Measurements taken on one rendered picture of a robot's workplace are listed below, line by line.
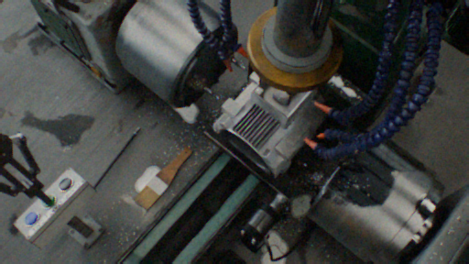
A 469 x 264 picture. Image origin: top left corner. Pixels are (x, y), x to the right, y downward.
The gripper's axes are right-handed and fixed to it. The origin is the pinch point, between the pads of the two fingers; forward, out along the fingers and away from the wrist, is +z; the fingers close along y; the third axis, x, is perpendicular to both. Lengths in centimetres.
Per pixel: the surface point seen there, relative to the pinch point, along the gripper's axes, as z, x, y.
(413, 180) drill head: 18, -55, 51
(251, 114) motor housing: 9.6, -20.5, 42.8
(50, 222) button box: 5.8, -3.5, -2.8
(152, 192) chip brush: 31.5, 2.8, 18.7
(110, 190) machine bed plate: 28.5, 11.7, 11.9
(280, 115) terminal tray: 8, -27, 45
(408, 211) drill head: 19, -58, 45
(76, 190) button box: 4.7, -3.3, 5.6
